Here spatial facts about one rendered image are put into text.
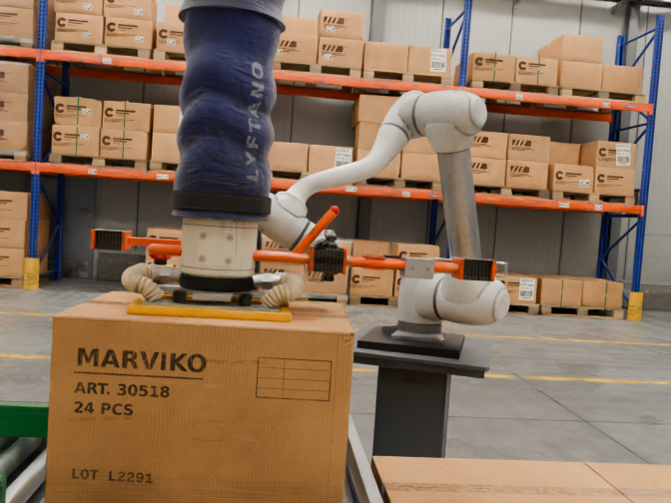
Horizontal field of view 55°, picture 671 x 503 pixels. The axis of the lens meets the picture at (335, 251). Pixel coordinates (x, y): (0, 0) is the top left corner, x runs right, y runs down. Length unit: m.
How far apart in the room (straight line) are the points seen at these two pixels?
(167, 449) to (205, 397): 0.13
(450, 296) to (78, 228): 8.53
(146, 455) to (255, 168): 0.64
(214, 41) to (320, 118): 8.62
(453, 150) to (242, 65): 0.80
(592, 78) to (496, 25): 1.89
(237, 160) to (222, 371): 0.45
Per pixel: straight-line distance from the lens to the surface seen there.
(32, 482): 1.69
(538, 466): 1.93
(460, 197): 2.04
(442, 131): 1.99
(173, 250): 1.50
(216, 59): 1.45
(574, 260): 11.08
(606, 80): 9.97
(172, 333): 1.34
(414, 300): 2.23
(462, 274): 1.54
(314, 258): 1.48
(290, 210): 1.79
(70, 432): 1.44
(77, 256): 10.28
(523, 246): 10.72
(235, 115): 1.42
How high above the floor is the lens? 1.18
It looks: 3 degrees down
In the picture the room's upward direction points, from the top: 4 degrees clockwise
